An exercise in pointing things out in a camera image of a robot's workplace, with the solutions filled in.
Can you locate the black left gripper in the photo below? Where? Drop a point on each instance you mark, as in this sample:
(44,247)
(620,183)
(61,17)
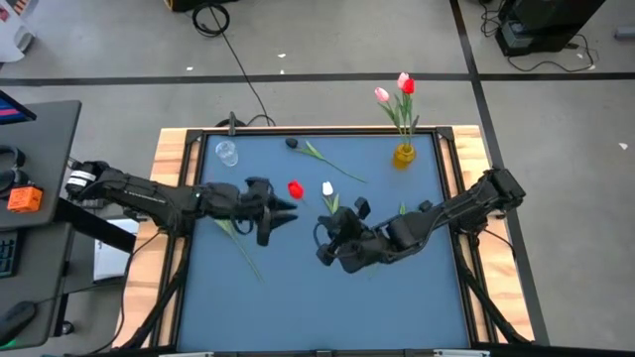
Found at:
(260,205)

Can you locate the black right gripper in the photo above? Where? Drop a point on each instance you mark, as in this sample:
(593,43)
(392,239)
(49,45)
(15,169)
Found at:
(354,243)

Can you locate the white artificial tulip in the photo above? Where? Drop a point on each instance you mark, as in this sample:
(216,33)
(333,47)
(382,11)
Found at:
(327,188)

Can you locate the green stem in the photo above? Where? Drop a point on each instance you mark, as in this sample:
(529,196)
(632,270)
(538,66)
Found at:
(225,227)

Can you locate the black artificial tulip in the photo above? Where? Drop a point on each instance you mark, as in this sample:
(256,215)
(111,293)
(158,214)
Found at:
(292,143)

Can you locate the pink artificial tulip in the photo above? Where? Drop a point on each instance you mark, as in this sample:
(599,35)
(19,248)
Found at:
(402,78)
(381,94)

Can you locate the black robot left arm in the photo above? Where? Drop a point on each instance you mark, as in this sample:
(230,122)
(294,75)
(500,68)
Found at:
(149,193)

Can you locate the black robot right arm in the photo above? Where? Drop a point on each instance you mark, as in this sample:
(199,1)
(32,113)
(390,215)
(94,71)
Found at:
(461,203)

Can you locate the clear glass vase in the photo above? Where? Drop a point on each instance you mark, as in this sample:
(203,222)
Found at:
(226,154)

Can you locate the yellow glass vase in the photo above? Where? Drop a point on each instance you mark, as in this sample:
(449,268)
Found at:
(403,158)

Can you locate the blue table mat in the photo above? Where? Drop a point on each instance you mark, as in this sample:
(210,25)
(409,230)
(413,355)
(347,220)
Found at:
(322,307)

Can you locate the white panel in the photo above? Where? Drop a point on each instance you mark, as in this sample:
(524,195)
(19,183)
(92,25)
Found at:
(111,258)

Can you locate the black floor object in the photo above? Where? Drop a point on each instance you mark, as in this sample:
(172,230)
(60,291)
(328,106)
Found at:
(183,4)

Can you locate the dark grey desk top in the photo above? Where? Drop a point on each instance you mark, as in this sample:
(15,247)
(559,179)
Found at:
(49,149)

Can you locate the black desk caster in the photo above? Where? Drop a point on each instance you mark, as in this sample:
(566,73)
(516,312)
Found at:
(67,328)

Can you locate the dark grey keyboard tray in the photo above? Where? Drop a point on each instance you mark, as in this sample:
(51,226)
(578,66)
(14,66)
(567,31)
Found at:
(39,277)

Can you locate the orange box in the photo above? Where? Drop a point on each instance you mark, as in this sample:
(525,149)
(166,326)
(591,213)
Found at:
(25,199)

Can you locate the black headphones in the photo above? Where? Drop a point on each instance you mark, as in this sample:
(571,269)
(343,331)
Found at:
(6,181)

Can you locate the black keyboard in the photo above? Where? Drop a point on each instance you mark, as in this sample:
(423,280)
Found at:
(7,255)

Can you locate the black computer mouse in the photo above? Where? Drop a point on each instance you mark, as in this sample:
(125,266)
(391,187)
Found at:
(19,317)

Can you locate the computer monitor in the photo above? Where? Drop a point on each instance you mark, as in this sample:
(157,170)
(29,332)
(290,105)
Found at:
(12,113)

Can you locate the black equipment case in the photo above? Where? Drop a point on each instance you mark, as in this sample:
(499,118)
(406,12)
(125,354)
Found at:
(546,20)

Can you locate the white box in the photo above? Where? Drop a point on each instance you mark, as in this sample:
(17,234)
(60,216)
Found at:
(15,39)

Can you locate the small grey object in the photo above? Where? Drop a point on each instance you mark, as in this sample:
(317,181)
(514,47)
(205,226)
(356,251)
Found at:
(625,33)

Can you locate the black metal table frame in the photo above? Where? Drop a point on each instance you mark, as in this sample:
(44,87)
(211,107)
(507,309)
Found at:
(322,131)

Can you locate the white metal bracket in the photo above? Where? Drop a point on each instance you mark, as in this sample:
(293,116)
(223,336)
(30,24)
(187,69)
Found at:
(186,354)
(461,353)

